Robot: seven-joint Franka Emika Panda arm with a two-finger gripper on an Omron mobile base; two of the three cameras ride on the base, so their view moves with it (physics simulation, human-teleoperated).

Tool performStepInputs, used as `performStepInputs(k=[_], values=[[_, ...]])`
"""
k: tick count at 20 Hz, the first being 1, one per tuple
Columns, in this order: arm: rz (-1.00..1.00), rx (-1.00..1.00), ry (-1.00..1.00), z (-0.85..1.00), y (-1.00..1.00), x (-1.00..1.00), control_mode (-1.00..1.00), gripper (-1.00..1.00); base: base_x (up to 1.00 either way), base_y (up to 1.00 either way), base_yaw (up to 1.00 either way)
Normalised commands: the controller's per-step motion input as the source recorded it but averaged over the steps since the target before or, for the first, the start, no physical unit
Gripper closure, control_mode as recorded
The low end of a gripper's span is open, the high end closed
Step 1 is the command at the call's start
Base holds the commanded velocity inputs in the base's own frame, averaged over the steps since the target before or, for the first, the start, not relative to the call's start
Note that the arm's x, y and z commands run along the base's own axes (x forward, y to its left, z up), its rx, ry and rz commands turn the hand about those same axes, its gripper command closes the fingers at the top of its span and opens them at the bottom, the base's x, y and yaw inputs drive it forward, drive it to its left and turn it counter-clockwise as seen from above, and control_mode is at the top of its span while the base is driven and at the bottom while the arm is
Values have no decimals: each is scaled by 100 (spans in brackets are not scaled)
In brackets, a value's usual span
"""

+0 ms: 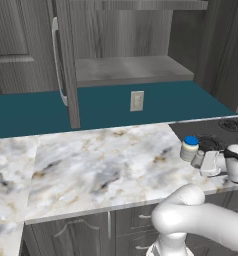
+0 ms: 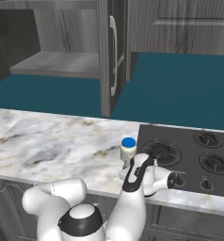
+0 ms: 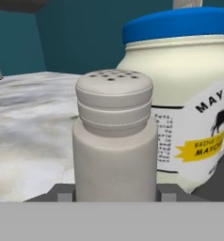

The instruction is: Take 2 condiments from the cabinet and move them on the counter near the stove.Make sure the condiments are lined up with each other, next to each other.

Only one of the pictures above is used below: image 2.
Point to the black hob knob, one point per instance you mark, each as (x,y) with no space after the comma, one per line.
(206,184)

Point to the black gas hob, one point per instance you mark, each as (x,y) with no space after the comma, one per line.
(192,157)

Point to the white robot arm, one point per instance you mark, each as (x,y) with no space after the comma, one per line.
(129,213)

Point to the grey wooden cupboard door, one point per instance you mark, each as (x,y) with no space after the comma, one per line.
(105,62)

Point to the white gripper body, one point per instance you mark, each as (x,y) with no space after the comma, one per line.
(124,173)

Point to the white jar with blue lid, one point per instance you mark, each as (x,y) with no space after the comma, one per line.
(128,150)

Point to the grey base cupboards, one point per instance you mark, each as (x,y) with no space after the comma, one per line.
(192,224)

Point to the grey open wall cupboard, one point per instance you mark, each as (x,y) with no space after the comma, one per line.
(67,28)

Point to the grey closed wall cupboard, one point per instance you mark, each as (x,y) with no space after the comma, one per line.
(186,25)

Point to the grey wooden cupboard shelf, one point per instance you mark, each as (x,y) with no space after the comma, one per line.
(60,64)

